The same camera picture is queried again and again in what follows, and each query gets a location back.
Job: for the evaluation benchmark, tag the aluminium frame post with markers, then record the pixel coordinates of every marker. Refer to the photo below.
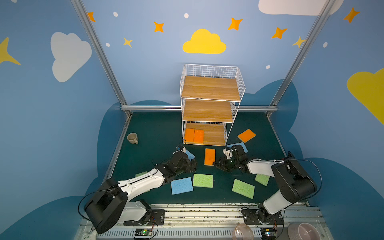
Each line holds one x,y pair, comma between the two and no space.
87,24
311,38

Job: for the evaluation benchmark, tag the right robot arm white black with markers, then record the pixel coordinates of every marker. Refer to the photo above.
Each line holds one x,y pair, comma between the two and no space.
293,181

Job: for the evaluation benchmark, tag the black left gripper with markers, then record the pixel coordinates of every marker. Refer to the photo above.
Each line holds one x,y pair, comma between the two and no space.
186,162

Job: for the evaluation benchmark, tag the green sponge front centre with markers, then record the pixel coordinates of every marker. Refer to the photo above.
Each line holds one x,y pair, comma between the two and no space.
203,181

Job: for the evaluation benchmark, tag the pink bowl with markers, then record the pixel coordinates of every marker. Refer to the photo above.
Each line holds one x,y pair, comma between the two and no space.
303,231

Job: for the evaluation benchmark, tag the aluminium frame post right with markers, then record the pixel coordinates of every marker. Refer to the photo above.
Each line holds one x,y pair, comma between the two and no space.
311,38

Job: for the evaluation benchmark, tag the beige ceramic mug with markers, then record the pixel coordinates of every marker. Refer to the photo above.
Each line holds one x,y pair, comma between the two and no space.
133,138

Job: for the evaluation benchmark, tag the clear plastic bowl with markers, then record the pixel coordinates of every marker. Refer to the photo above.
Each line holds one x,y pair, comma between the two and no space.
242,232

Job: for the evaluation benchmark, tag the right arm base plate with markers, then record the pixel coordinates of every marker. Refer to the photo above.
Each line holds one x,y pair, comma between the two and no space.
261,217

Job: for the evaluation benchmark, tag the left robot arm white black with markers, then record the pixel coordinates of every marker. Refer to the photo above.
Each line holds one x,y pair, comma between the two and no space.
112,202

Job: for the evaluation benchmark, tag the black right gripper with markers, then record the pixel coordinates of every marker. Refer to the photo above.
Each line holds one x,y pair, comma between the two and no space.
226,163

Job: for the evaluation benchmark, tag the green sponge far right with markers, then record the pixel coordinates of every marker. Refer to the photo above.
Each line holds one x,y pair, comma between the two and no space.
262,179

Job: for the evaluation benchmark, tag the white wire three-tier shelf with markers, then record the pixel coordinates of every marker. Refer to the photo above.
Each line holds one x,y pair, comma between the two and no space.
210,97

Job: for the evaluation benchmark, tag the aluminium frame post left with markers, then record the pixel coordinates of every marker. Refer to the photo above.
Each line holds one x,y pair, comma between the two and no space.
87,24

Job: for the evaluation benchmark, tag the aluminium frame rail back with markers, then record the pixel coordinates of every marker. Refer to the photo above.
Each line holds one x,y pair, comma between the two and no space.
148,108

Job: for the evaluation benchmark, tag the blue sponge front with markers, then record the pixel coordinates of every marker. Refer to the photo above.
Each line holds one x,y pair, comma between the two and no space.
180,186

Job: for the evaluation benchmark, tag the green sponge front right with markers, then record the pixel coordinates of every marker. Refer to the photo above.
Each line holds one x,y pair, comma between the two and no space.
243,189

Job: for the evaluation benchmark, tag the green sponge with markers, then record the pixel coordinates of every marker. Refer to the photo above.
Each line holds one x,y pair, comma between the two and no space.
262,179
243,189
140,174
203,181

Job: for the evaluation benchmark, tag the orange sponge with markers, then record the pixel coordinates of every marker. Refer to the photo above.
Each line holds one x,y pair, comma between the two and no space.
189,135
210,157
199,136
246,135

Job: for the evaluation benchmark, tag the green sponge far left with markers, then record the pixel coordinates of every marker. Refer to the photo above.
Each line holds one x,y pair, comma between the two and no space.
140,174

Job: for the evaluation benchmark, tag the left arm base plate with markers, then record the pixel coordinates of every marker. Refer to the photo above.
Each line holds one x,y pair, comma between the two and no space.
152,216

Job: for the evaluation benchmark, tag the blue sponge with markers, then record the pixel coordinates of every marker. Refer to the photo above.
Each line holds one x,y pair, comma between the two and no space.
241,145
190,155
180,186

